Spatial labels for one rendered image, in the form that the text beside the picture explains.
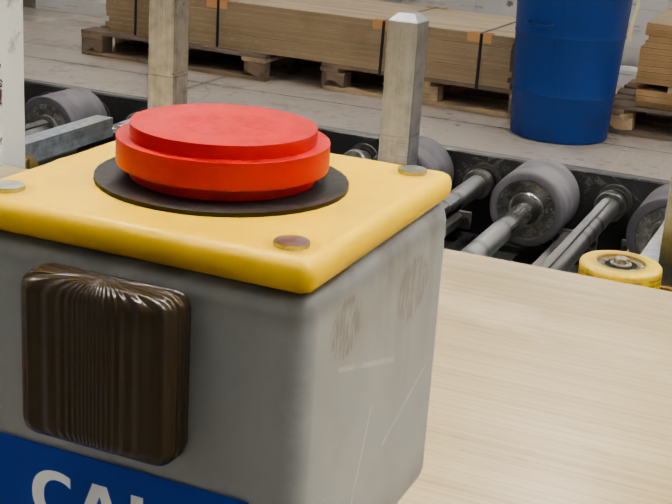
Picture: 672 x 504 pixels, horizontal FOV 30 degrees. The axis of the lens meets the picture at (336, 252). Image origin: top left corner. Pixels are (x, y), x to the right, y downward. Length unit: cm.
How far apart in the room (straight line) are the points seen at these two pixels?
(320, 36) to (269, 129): 645
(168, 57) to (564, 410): 76
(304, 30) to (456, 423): 589
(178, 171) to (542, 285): 97
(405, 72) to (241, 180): 116
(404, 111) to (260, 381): 119
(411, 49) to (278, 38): 544
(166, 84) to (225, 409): 131
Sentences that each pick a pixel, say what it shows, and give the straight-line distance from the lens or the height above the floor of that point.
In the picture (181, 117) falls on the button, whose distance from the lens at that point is 24.
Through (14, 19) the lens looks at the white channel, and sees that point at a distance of 150.
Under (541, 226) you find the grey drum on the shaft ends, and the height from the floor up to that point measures 78.
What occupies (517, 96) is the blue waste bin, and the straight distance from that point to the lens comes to 596.
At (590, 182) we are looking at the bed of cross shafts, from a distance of 189.
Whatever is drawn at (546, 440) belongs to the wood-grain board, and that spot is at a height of 90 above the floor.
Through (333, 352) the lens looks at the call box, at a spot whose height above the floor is 120.
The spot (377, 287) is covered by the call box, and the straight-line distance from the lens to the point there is 22.
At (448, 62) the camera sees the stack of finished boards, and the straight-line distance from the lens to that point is 642.
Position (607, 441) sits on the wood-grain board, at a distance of 89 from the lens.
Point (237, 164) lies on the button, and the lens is 22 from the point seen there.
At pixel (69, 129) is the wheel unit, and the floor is 86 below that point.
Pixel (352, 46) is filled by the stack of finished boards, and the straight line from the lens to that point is 662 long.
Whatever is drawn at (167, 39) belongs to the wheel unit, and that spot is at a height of 105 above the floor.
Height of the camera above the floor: 128
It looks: 18 degrees down
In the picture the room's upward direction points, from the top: 4 degrees clockwise
